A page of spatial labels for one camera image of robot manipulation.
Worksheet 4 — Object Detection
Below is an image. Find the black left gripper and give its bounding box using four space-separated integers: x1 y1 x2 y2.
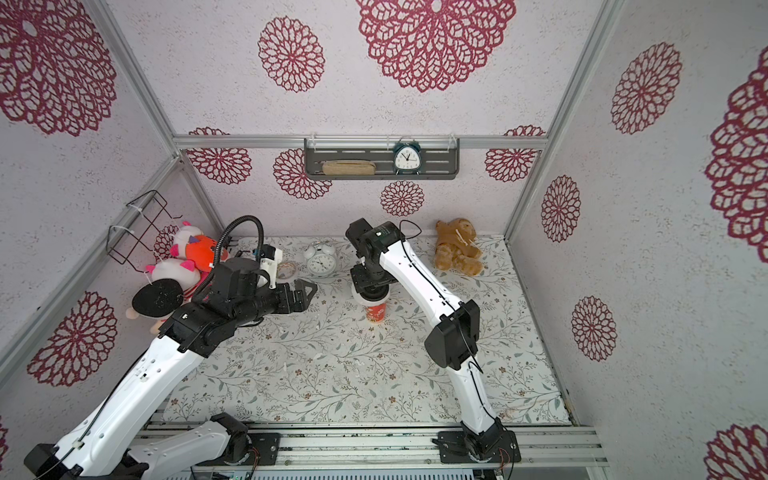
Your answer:
234 277 318 329

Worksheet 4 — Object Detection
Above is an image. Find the black plastic cup lid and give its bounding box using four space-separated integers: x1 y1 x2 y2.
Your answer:
359 285 390 296

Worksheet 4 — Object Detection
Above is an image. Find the white leak-proof paper sheet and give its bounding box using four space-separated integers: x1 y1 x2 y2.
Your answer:
353 291 390 308

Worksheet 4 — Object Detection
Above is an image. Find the red paper milk tea cup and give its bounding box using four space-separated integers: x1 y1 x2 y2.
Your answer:
363 302 387 323

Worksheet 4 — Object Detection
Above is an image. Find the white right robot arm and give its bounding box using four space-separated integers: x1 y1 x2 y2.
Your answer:
345 218 522 466

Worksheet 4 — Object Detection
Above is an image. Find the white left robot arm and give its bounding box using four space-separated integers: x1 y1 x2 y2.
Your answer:
24 270 318 479

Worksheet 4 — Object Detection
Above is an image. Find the clear tape roll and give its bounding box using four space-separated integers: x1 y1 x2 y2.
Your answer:
276 261 299 283

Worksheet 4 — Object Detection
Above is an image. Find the white alarm clock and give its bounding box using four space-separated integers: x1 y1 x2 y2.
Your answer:
304 242 338 277

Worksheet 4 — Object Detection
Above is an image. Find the brown teddy bear plush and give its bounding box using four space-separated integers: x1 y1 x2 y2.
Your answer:
434 218 483 276

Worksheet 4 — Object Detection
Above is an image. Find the orange fox plush toy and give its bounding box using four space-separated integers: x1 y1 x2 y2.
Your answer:
170 222 217 272

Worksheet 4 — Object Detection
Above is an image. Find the tan pouch on shelf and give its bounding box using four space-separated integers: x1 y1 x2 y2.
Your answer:
322 160 376 176

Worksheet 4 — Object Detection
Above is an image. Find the teal alarm clock on shelf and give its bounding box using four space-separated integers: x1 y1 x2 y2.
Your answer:
393 141 424 175

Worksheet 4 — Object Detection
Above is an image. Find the pink striped pig plush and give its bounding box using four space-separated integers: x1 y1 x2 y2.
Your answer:
125 258 203 334

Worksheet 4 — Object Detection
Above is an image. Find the black round plush hat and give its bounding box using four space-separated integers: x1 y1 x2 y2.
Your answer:
131 279 184 318

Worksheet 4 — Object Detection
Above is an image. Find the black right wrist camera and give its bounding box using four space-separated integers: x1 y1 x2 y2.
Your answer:
362 221 405 256

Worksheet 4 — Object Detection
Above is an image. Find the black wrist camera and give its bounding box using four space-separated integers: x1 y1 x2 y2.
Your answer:
203 257 272 308
362 221 405 256

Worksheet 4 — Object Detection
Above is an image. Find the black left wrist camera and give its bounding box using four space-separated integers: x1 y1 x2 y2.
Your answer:
203 257 272 308

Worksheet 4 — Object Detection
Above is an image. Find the grey wall shelf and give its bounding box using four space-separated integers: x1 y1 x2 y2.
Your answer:
304 137 460 180

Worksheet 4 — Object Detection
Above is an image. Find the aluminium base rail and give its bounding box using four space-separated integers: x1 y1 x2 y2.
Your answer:
129 423 609 479

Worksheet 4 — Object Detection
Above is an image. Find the black wire wall basket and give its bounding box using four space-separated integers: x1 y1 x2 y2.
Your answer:
104 189 181 273

